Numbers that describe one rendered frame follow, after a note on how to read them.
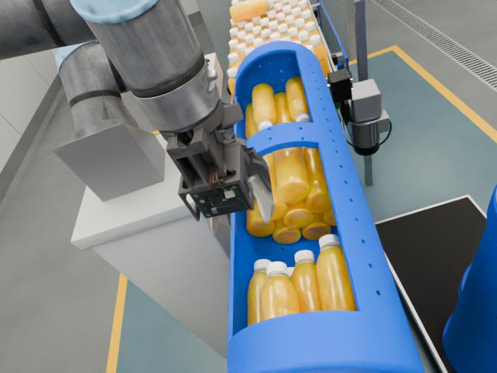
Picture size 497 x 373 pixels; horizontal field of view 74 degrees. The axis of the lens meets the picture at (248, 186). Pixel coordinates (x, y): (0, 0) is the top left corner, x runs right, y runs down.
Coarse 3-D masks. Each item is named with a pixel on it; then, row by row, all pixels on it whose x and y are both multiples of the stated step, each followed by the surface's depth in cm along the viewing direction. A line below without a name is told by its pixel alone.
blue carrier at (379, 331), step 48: (288, 48) 94; (240, 96) 110; (288, 144) 66; (336, 144) 68; (336, 192) 57; (240, 240) 73; (240, 288) 65; (384, 288) 47; (240, 336) 46; (288, 336) 41; (336, 336) 40; (384, 336) 41
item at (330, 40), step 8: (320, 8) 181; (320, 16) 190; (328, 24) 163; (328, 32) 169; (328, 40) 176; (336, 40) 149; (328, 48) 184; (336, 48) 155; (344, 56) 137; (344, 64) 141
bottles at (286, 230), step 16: (288, 112) 96; (256, 128) 97; (288, 208) 73; (304, 208) 72; (256, 224) 75; (272, 224) 75; (288, 224) 75; (304, 224) 75; (320, 224) 75; (336, 224) 75; (288, 240) 80; (304, 256) 65; (256, 272) 68; (288, 272) 70; (304, 272) 61; (256, 288) 63; (304, 288) 59; (256, 304) 61; (304, 304) 57; (320, 304) 57; (256, 320) 59
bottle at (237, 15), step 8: (256, 0) 145; (264, 0) 145; (232, 8) 147; (240, 8) 146; (248, 8) 146; (256, 8) 146; (264, 8) 146; (232, 16) 148; (240, 16) 148; (248, 16) 149
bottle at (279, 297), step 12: (276, 276) 58; (288, 276) 61; (264, 288) 57; (276, 288) 56; (288, 288) 56; (264, 300) 56; (276, 300) 54; (288, 300) 54; (264, 312) 55; (276, 312) 53; (288, 312) 53; (300, 312) 56
